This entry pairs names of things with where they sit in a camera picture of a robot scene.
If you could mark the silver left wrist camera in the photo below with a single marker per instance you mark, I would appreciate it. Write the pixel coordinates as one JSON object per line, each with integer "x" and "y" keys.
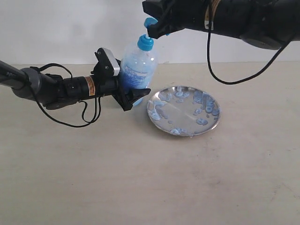
{"x": 112, "y": 62}

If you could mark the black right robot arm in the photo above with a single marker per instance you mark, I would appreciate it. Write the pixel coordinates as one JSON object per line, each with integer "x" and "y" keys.
{"x": 266, "y": 24}

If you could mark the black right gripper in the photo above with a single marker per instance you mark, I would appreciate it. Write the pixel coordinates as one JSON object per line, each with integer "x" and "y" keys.
{"x": 181, "y": 14}

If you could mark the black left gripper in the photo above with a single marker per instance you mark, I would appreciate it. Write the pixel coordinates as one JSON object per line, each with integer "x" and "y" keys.
{"x": 109, "y": 85}

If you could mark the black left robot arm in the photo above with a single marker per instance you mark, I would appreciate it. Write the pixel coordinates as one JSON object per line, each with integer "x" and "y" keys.
{"x": 55, "y": 92}

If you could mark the blue pump soap bottle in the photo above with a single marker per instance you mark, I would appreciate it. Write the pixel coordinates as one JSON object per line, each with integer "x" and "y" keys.
{"x": 139, "y": 63}

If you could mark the round steel plate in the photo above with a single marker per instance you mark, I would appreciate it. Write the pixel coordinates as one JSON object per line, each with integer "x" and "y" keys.
{"x": 183, "y": 111}

